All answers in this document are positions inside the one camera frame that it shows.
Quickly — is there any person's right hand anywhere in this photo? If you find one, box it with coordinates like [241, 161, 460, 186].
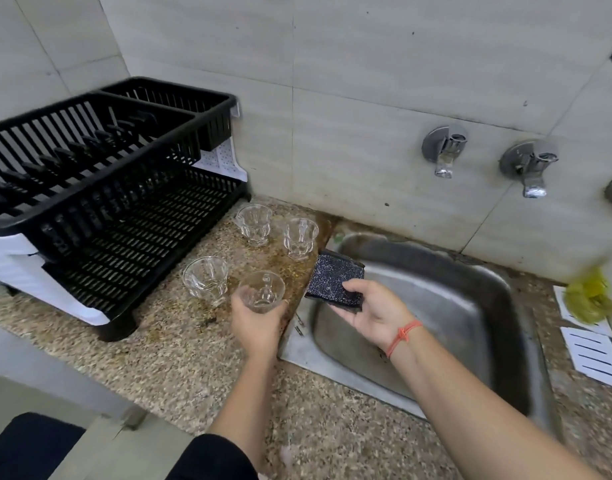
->
[330, 278, 422, 355]

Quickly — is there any clear glass cup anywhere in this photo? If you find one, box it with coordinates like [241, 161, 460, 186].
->
[283, 217, 320, 261]
[181, 255, 231, 307]
[237, 270, 287, 315]
[234, 203, 274, 247]

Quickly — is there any person's right forearm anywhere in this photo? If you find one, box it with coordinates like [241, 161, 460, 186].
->
[388, 327, 606, 480]

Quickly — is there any black dish rack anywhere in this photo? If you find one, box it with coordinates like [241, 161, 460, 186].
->
[0, 76, 252, 343]

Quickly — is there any dark speckled sponge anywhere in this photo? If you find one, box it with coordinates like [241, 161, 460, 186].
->
[305, 249, 366, 313]

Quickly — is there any white drip tray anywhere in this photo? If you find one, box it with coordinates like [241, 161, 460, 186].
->
[0, 107, 249, 327]

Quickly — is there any chrome wall tap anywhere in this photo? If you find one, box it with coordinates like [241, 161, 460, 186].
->
[498, 140, 560, 199]
[421, 125, 469, 179]

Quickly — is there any stainless steel sink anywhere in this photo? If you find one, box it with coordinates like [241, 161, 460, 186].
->
[278, 232, 564, 438]

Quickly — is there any person's left forearm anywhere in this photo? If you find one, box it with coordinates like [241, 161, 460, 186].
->
[205, 354, 279, 471]

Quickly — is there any person's left hand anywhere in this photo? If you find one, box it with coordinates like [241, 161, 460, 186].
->
[229, 284, 291, 361]

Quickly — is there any yellow dish soap bottle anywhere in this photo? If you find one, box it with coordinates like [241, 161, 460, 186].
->
[564, 244, 612, 325]

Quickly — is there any orange wrist thread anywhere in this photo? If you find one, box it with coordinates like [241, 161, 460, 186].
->
[385, 319, 424, 359]

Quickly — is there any person's dark trouser leg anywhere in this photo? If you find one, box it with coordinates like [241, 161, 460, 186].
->
[0, 412, 87, 480]

